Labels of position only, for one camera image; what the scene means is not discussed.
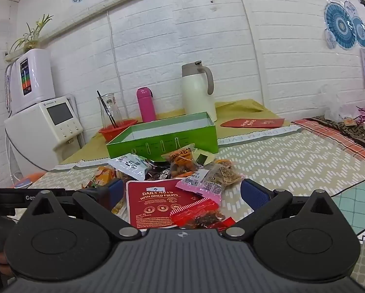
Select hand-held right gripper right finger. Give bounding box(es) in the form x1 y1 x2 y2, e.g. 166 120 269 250
227 178 343 239

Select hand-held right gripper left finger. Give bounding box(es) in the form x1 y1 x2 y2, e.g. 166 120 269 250
21 178 142 239

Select orange cartoon snack packet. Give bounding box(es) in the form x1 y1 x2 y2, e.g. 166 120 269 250
82 165 122 190

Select red nuts packet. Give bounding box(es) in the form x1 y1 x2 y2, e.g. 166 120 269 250
126 178 203 230

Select pink edged snack packet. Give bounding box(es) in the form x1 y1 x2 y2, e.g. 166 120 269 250
175 175 223 205

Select clear orange print snack packet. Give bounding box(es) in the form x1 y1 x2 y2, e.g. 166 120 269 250
161 146 199 178

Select green cardboard box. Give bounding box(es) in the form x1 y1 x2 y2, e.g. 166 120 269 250
106 111 218 160

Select person's left hand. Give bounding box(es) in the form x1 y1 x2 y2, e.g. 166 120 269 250
0 252 12 279

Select green white snack packet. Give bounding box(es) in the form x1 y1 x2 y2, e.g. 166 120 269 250
107 154 154 181

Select orange stool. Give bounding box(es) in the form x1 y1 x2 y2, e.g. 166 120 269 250
14 172 46 189

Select brown seed snack packet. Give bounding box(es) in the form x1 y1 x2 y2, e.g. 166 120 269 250
201 161 245 187

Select dark snack packet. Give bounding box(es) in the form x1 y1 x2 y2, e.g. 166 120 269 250
145 165 171 181

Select beige chevron tablecloth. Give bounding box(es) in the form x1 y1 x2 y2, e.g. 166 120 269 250
27 125 365 284

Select yellow green tablecloth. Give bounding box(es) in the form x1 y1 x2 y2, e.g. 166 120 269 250
60 99 293 166

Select clear red snack packet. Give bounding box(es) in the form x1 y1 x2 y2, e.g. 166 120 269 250
170 198 238 230

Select red plastic basket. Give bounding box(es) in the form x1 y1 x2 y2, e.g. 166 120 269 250
98 119 139 143

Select white dispenser with screen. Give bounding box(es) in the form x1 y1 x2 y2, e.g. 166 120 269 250
4 95 86 178

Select red envelope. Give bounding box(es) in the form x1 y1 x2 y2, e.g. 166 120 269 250
220 117 286 129

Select glass carafe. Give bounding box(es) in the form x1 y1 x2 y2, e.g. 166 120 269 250
97 93 124 129

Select black chopsticks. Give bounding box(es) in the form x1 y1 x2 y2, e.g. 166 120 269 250
97 91 118 129

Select orange plaid cloth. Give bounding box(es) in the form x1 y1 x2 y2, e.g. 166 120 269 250
292 116 365 168

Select pink thermos bottle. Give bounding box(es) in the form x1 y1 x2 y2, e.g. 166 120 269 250
136 87 157 123

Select cream thermal jug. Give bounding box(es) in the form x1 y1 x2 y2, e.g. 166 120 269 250
182 61 217 123

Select leopard pattern cloth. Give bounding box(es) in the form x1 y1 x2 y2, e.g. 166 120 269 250
321 118 365 157

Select clear plastic bag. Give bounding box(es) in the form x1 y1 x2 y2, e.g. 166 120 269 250
319 87 365 123

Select white water purifier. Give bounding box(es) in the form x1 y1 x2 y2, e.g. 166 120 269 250
5 48 56 117

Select potted green plant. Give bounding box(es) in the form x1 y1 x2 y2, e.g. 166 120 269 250
9 13 54 53

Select beige wall conduit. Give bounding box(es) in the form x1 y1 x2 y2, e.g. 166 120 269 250
5 0 242 62

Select blue fan wall decoration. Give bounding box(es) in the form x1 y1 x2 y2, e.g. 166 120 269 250
324 0 365 51

